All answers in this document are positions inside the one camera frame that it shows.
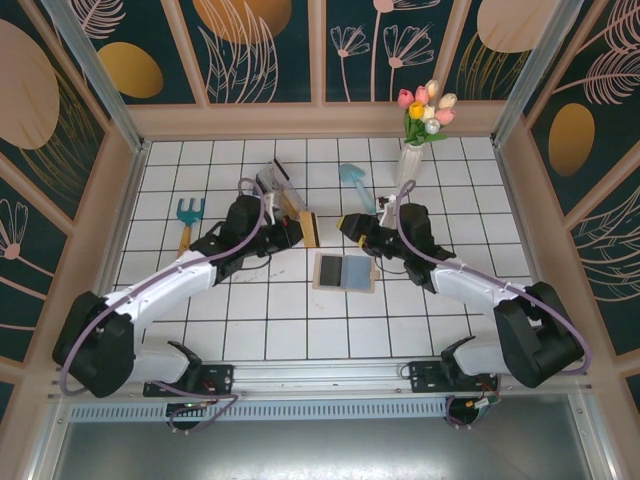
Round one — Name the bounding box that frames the perforated metal cable duct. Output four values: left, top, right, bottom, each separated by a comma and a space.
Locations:
67, 402, 451, 421

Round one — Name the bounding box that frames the aluminium mounting rail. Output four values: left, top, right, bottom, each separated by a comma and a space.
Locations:
47, 353, 594, 401

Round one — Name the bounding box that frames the light blue toy shovel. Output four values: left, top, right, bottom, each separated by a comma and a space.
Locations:
338, 163, 377, 214

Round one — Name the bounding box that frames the beige card holder blue lining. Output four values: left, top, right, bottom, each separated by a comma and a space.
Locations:
310, 251, 382, 296

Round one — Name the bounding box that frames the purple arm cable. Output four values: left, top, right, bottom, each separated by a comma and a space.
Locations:
59, 178, 266, 436
394, 179, 589, 432

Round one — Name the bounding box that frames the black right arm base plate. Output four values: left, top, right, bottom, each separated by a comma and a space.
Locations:
409, 359, 501, 394

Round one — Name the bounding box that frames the gold card with black stripe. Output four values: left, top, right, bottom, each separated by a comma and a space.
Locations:
298, 209, 322, 250

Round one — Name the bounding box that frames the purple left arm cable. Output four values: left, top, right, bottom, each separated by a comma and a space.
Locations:
59, 178, 266, 436

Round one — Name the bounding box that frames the white ribbed vase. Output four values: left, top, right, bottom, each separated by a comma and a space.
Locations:
394, 143, 424, 190

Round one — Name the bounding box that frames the clear acrylic card organizer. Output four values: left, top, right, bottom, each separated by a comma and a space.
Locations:
252, 158, 309, 216

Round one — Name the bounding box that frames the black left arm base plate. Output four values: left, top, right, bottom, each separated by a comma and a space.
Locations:
143, 363, 236, 399

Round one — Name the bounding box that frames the grey metal sheet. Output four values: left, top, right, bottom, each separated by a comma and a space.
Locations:
29, 394, 616, 480

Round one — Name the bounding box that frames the white card with black stripe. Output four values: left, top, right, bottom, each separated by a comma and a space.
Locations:
267, 158, 296, 189

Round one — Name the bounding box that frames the artificial tulip bouquet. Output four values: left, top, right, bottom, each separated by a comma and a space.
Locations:
398, 78, 459, 147

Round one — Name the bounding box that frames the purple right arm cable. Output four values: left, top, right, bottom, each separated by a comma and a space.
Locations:
394, 179, 589, 432

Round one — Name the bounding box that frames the aluminium frame post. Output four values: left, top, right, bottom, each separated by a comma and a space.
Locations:
39, 0, 151, 156
492, 0, 586, 146

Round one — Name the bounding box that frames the teal garden fork wooden handle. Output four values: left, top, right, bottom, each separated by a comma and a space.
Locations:
174, 197, 207, 259

